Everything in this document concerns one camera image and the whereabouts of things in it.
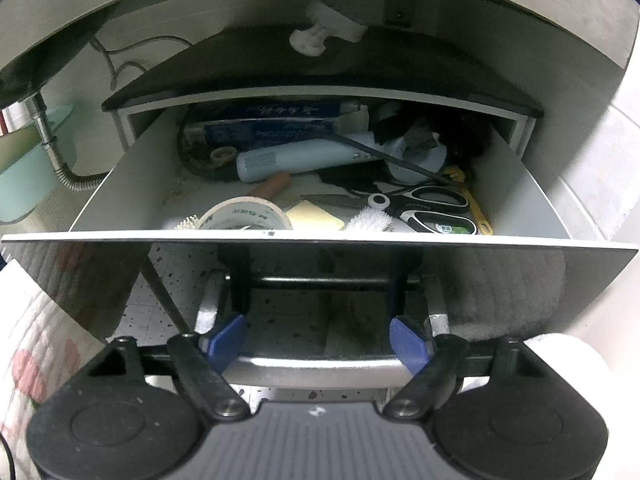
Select white drawer with black front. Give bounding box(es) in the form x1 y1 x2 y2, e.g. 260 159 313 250
2 106 637 336

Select dark blue long box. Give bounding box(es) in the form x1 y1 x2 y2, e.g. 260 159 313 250
182 99 369 152

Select light blue cylindrical device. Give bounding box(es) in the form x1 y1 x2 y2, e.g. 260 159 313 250
236 136 371 183

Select black handled scissors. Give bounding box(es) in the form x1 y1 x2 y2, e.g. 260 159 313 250
304 184 480 235

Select steel-fronted black counter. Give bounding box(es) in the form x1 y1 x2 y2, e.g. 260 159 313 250
1 0 639 108

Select brown wooden stick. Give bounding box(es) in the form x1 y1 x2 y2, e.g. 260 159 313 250
248 171 291 200

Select corrugated metal drain hose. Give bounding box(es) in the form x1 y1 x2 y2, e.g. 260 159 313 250
22 94 109 192

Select yellow utility knife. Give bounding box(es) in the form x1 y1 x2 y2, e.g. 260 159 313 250
444 166 494 235

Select mint green plastic basin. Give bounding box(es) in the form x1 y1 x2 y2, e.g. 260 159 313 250
0 105 77 223

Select yellow sticky note pad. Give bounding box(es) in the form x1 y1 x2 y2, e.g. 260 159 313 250
285 200 345 232

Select white bristle brush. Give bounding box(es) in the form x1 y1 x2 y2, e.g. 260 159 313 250
344 193 393 233

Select white plastic pipe fitting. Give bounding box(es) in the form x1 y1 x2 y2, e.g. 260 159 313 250
290 0 368 58

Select roll of white tape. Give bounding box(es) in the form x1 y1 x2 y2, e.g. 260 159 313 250
196 196 293 230

